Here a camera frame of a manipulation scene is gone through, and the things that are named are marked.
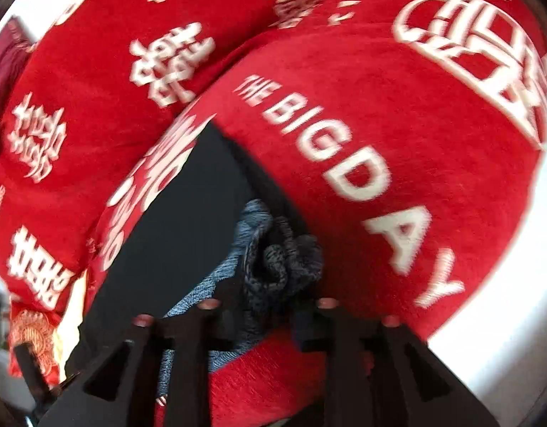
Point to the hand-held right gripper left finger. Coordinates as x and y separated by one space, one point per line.
189 333

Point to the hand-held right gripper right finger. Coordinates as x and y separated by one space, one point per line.
344 338

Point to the black pants with grey waistband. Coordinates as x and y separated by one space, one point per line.
175 231

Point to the red embroidered cloth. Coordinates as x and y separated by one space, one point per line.
33 338

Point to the red printed blanket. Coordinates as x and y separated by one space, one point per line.
344 142

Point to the dark maroon cloth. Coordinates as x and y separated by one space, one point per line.
6 62

